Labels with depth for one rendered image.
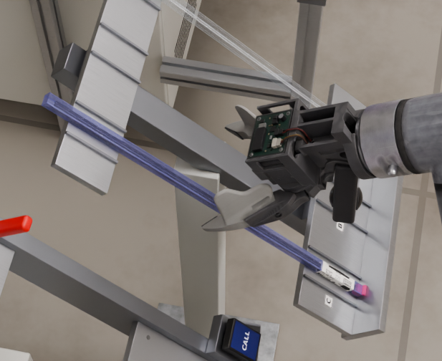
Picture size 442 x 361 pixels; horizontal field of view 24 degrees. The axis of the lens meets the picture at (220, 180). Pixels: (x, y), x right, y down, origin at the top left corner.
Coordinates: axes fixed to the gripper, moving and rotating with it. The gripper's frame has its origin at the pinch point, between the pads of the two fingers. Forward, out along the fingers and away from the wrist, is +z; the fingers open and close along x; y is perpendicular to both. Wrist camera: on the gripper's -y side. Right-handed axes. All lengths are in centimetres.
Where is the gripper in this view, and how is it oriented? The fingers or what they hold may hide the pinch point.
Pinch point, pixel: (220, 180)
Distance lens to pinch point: 117.9
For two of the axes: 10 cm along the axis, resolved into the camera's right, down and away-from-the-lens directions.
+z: -8.2, 1.3, 5.6
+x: -2.0, 8.5, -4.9
